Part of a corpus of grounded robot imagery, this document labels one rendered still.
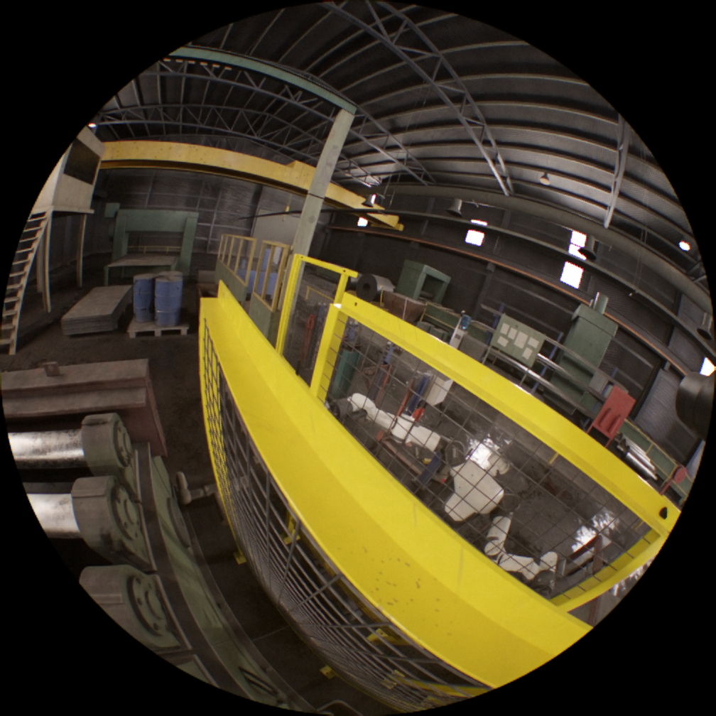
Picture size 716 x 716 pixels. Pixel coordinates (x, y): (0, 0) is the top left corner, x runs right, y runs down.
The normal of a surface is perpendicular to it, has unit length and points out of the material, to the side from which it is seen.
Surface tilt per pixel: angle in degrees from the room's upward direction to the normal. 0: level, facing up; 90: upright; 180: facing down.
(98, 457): 62
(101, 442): 39
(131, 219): 90
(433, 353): 90
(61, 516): 32
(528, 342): 90
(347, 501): 0
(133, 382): 90
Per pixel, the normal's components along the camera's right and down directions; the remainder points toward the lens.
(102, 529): 0.66, -0.19
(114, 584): 0.09, -0.98
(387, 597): 0.28, -0.88
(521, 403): -0.73, 0.07
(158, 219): 0.62, 0.47
